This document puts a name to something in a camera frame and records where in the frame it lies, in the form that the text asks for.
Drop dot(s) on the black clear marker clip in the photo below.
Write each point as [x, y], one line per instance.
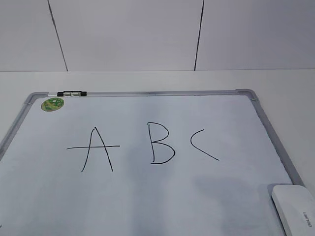
[71, 93]

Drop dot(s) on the round green sticker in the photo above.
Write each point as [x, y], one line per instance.
[52, 104]

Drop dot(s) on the white board eraser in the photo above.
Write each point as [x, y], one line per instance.
[296, 208]

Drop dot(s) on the white board with grey frame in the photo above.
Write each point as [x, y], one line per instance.
[192, 163]

